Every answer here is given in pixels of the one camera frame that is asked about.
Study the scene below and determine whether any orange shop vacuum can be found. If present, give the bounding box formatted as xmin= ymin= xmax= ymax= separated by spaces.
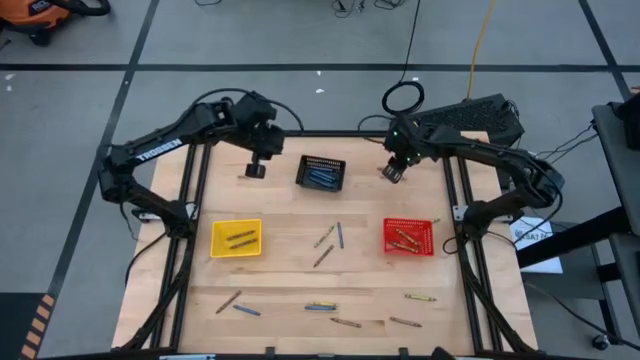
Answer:
xmin=0 ymin=0 xmax=74 ymax=47

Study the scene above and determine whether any yellow hanging cable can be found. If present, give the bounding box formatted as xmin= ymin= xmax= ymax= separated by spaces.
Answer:
xmin=466 ymin=0 xmax=497 ymax=101

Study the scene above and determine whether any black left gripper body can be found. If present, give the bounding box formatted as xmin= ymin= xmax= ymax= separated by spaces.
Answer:
xmin=239 ymin=122 xmax=287 ymax=161

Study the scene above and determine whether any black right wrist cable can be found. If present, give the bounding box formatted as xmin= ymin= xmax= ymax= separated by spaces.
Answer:
xmin=357 ymin=113 xmax=401 ymax=132

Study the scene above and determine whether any black cable tangle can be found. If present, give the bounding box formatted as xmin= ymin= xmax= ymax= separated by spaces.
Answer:
xmin=331 ymin=0 xmax=407 ymax=12

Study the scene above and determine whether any black desk device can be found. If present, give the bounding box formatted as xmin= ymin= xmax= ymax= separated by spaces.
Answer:
xmin=621 ymin=92 xmax=640 ymax=151

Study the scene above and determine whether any yellow plastic basket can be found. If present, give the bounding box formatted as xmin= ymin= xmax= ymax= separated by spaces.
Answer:
xmin=209 ymin=218 xmax=264 ymax=260

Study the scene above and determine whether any printed white paper sheet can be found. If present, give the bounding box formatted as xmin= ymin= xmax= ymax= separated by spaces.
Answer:
xmin=508 ymin=215 xmax=565 ymax=275

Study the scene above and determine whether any black computer case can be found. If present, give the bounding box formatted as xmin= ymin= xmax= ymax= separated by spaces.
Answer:
xmin=388 ymin=93 xmax=526 ymax=162

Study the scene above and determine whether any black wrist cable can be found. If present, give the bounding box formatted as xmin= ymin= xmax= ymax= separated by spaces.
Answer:
xmin=357 ymin=113 xmax=401 ymax=132
xmin=192 ymin=87 xmax=306 ymax=132

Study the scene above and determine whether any grey desk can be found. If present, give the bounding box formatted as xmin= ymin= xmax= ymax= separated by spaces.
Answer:
xmin=591 ymin=99 xmax=640 ymax=236

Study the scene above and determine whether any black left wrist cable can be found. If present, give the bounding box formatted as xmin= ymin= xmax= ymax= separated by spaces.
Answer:
xmin=192 ymin=87 xmax=306 ymax=132

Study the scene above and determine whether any black hanging power cable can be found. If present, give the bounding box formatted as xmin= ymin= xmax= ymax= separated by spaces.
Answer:
xmin=381 ymin=0 xmax=426 ymax=118

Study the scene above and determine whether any black plastic basket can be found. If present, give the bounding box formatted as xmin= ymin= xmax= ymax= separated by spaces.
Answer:
xmin=294 ymin=154 xmax=348 ymax=194

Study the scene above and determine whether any black aluminium rig frame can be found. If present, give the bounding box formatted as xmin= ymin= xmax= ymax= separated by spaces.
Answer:
xmin=112 ymin=128 xmax=540 ymax=357

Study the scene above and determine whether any black vacuum hose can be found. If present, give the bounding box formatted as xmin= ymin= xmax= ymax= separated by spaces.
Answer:
xmin=47 ymin=0 xmax=112 ymax=17

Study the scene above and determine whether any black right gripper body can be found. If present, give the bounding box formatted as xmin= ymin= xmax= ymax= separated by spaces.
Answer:
xmin=382 ymin=124 xmax=432 ymax=169

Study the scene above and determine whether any black desk leg beam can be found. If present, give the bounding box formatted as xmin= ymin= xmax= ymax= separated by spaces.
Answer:
xmin=514 ymin=205 xmax=632 ymax=270

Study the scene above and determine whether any red plastic basket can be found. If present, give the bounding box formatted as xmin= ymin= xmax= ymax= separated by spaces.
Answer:
xmin=382 ymin=217 xmax=435 ymax=258

